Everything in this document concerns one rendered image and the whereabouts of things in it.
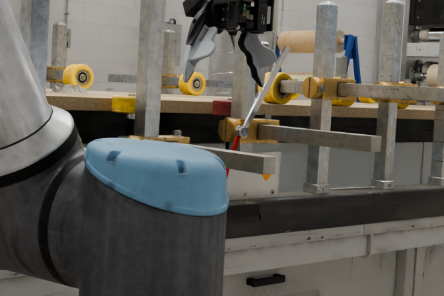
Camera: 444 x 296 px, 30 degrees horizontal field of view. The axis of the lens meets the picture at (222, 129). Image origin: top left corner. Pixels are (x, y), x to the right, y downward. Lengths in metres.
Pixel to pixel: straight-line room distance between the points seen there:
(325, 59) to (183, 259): 1.17
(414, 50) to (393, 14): 2.19
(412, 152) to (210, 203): 1.80
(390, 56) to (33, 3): 1.00
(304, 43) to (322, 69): 7.26
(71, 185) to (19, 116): 0.09
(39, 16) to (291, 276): 1.14
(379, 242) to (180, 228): 1.42
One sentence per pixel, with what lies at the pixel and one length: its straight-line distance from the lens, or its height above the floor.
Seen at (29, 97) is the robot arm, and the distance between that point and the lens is 0.90.
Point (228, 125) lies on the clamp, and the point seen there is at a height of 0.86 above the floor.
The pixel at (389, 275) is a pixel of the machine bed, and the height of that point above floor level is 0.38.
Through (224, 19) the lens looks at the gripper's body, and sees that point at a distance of 1.26.
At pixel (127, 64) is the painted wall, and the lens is 10.01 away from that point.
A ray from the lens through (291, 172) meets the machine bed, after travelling 2.19.
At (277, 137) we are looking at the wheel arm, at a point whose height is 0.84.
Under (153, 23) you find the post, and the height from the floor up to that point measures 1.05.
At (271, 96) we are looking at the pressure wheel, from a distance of 2.07.
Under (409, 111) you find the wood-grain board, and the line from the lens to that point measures 2.48.
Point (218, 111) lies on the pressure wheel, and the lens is 1.83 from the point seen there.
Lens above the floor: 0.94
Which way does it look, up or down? 3 degrees down
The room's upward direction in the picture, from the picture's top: 3 degrees clockwise
